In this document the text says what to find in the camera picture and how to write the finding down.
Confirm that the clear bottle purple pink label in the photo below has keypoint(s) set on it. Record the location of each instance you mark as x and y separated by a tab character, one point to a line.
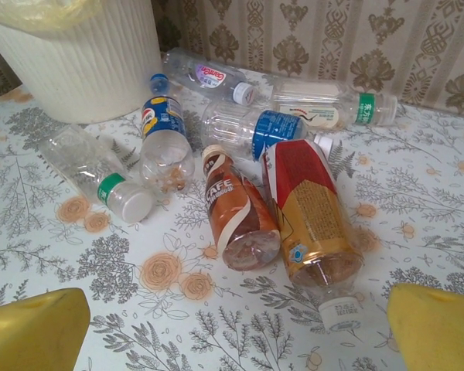
205	75

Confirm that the red and gold label bottle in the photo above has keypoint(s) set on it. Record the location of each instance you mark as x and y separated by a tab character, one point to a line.
309	208

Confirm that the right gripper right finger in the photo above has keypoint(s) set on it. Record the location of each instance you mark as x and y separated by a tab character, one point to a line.
441	332

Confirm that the small blue label clear bottle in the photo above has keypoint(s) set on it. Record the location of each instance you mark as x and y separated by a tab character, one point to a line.
278	127

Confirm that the brown cafe label bottle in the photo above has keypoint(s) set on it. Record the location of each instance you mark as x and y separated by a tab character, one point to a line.
232	208

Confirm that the clear bottle green cap band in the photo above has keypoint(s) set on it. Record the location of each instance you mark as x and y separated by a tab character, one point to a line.
313	104

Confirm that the blue cap Pepsi bottle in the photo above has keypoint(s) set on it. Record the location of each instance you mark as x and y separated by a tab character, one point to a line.
162	123

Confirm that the floral patterned tablecloth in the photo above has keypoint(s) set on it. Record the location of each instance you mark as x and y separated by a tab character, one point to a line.
100	270

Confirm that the white ribbed plastic bin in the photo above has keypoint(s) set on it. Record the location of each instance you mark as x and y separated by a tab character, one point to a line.
81	77

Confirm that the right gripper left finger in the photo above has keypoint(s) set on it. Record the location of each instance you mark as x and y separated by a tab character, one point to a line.
35	332

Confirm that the pale yellow bin liner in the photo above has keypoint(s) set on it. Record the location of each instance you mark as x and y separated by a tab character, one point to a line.
42	15

